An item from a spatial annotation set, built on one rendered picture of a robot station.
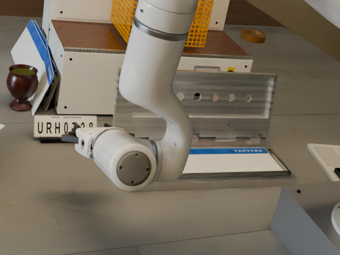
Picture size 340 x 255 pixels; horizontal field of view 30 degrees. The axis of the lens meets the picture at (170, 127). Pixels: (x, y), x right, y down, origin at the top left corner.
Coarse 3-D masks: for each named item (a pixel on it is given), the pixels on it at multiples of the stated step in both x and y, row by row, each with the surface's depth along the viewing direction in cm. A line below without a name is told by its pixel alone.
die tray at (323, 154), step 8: (312, 144) 182; (320, 144) 183; (312, 152) 178; (320, 152) 178; (328, 152) 179; (336, 152) 180; (320, 160) 174; (328, 160) 175; (336, 160) 176; (328, 168) 170; (328, 176) 168; (336, 176) 167
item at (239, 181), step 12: (192, 144) 167; (204, 144) 168; (216, 144) 169; (228, 144) 171; (240, 144) 172; (252, 144) 173; (264, 144) 174; (180, 180) 149; (192, 180) 150; (204, 180) 151; (216, 180) 152; (228, 180) 153; (240, 180) 154; (252, 180) 156; (264, 180) 157; (276, 180) 158; (288, 180) 159
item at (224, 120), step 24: (192, 72) 160; (216, 72) 163; (240, 72) 166; (120, 96) 156; (192, 96) 164; (240, 96) 169; (264, 96) 171; (120, 120) 158; (144, 120) 160; (192, 120) 165; (216, 120) 167; (240, 120) 170; (264, 120) 172
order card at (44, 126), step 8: (40, 120) 158; (48, 120) 158; (56, 120) 159; (64, 120) 160; (72, 120) 160; (80, 120) 161; (88, 120) 162; (96, 120) 163; (40, 128) 158; (48, 128) 158; (56, 128) 159; (64, 128) 160; (40, 136) 158; (48, 136) 159; (56, 136) 159
